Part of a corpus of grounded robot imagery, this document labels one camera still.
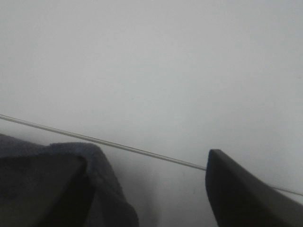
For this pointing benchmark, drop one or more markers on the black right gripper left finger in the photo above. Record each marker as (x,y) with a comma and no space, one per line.
(44,191)

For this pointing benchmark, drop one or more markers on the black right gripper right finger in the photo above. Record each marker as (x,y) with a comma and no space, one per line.
(239,199)

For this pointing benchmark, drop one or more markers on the dark navy towel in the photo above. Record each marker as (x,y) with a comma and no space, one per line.
(109,207)

